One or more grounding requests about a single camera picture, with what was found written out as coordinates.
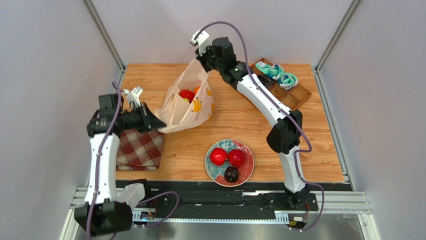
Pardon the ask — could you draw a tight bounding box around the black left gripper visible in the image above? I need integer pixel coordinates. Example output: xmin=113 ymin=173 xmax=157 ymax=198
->
xmin=116 ymin=102 xmax=167 ymax=134

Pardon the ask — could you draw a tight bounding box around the translucent white plastic bag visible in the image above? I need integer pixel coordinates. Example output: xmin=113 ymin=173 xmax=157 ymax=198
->
xmin=153 ymin=58 xmax=215 ymax=134

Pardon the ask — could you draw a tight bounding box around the red fake pomegranate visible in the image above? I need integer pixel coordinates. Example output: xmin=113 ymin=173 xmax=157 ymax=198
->
xmin=209 ymin=147 xmax=228 ymax=166

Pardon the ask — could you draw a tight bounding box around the red fake apple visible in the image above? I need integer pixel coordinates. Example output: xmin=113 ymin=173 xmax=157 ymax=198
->
xmin=227 ymin=149 xmax=246 ymax=168

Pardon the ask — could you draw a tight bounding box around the dark purple fake fruit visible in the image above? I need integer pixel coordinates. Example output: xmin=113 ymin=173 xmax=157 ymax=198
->
xmin=223 ymin=166 xmax=240 ymax=183

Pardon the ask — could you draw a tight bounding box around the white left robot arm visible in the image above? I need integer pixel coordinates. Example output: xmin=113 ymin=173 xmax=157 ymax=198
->
xmin=74 ymin=93 xmax=166 ymax=239

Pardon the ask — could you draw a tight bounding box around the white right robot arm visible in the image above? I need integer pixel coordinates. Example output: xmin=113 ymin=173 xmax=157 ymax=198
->
xmin=190 ymin=36 xmax=309 ymax=205

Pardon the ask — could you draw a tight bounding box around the orange fake fruit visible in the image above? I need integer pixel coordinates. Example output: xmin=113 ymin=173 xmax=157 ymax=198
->
xmin=193 ymin=86 xmax=201 ymax=96

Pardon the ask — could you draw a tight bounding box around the red plaid folded cloth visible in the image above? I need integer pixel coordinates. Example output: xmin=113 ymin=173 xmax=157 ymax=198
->
xmin=116 ymin=129 xmax=165 ymax=171

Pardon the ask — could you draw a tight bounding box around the teal white rolled sock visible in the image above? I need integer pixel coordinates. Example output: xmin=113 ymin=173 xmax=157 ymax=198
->
xmin=255 ymin=61 xmax=285 ymax=81

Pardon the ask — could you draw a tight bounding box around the black rolled sock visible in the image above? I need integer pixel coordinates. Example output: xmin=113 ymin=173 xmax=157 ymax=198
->
xmin=257 ymin=74 xmax=276 ymax=91

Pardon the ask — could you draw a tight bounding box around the teal blue rolled sock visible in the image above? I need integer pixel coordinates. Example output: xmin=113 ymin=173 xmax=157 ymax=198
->
xmin=277 ymin=72 xmax=299 ymax=91

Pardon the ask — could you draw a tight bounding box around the teal and red ceramic plate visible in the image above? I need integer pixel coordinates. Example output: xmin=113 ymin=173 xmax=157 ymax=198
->
xmin=204 ymin=139 xmax=255 ymax=188

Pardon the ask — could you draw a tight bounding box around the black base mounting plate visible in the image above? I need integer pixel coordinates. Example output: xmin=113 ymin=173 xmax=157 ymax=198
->
xmin=117 ymin=180 xmax=354 ymax=221

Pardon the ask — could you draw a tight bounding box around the wooden compartment tray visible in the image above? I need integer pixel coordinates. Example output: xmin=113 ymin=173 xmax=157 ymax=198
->
xmin=267 ymin=63 xmax=321 ymax=115

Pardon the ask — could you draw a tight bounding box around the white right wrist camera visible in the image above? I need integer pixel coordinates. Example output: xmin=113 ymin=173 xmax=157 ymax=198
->
xmin=190 ymin=29 xmax=212 ymax=56

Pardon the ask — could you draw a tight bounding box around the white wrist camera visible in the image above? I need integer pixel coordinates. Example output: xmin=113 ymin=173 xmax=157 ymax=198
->
xmin=190 ymin=29 xmax=212 ymax=56
xmin=121 ymin=86 xmax=144 ymax=110

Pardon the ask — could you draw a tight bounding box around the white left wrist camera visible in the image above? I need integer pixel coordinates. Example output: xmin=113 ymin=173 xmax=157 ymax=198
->
xmin=121 ymin=86 xmax=144 ymax=110

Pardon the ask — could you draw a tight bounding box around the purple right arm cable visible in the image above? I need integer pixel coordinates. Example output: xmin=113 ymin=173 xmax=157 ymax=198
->
xmin=193 ymin=20 xmax=325 ymax=233

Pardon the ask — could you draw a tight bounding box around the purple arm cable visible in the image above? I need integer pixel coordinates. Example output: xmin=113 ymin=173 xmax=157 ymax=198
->
xmin=193 ymin=20 xmax=325 ymax=233
xmin=85 ymin=81 xmax=181 ymax=240

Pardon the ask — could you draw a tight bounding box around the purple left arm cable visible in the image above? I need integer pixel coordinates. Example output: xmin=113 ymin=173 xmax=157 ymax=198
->
xmin=85 ymin=81 xmax=181 ymax=240

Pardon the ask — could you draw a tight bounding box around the aluminium frame rail left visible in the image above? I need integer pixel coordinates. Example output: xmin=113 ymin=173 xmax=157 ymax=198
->
xmin=82 ymin=0 xmax=127 ymax=73

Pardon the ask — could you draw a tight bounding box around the aluminium frame rail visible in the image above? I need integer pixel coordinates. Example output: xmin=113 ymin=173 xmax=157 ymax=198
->
xmin=82 ymin=0 xmax=127 ymax=73
xmin=314 ymin=0 xmax=363 ymax=72

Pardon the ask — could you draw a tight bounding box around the aluminium frame rail right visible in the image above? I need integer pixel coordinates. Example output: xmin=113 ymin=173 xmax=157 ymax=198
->
xmin=314 ymin=0 xmax=363 ymax=72

